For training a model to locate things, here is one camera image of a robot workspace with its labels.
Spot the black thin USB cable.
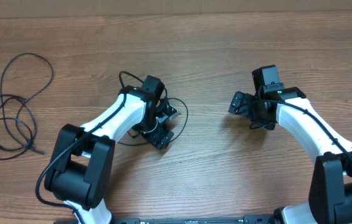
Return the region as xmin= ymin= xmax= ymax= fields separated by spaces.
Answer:
xmin=116 ymin=97 xmax=189 ymax=147

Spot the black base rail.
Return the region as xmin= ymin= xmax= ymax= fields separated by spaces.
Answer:
xmin=54 ymin=213 xmax=331 ymax=224

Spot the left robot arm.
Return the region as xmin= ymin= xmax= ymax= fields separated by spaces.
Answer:
xmin=36 ymin=76 xmax=178 ymax=223

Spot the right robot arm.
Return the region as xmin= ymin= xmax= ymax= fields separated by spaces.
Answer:
xmin=229 ymin=65 xmax=352 ymax=223

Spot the black thin micro cable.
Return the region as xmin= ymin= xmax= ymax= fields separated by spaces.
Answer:
xmin=0 ymin=52 xmax=54 ymax=156

